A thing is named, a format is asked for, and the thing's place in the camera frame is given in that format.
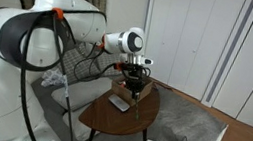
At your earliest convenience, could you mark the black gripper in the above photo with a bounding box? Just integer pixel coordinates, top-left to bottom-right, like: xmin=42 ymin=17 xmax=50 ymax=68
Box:
xmin=118 ymin=63 xmax=150 ymax=101

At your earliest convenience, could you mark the green pen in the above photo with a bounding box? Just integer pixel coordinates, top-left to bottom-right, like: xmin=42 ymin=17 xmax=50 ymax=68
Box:
xmin=131 ymin=93 xmax=143 ymax=121

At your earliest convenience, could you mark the brown cardboard box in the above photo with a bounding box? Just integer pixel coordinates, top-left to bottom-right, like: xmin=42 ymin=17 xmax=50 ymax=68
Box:
xmin=107 ymin=72 xmax=154 ymax=110

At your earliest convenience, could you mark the wooden side table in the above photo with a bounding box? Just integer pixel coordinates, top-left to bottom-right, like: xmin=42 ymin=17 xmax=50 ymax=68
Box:
xmin=75 ymin=73 xmax=164 ymax=141

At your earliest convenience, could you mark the grey rug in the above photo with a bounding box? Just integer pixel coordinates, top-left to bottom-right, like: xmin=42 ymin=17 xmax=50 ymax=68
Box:
xmin=23 ymin=65 xmax=233 ymax=141

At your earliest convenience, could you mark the small white pillow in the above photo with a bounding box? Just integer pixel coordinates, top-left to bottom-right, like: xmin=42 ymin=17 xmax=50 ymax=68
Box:
xmin=59 ymin=107 xmax=103 ymax=141

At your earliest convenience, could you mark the white closet door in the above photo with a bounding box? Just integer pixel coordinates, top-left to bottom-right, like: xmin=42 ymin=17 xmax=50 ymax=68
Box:
xmin=138 ymin=0 xmax=247 ymax=105

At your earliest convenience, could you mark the crumpled white plastic bag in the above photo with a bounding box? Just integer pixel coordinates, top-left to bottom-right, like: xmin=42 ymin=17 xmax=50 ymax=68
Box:
xmin=40 ymin=66 xmax=71 ymax=91

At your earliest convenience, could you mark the white pillar with grey stripe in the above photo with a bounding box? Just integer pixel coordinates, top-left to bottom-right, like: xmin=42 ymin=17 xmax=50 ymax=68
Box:
xmin=200 ymin=0 xmax=253 ymax=112

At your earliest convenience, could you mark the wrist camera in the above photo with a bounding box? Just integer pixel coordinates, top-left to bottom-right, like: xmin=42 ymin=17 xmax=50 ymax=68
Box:
xmin=139 ymin=56 xmax=154 ymax=67

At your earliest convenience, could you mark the orange cable clip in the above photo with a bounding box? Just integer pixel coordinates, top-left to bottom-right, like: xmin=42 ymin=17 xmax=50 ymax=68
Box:
xmin=50 ymin=7 xmax=67 ymax=22

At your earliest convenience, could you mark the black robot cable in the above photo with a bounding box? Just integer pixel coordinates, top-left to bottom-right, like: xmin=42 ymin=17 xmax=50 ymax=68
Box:
xmin=8 ymin=1 xmax=135 ymax=141

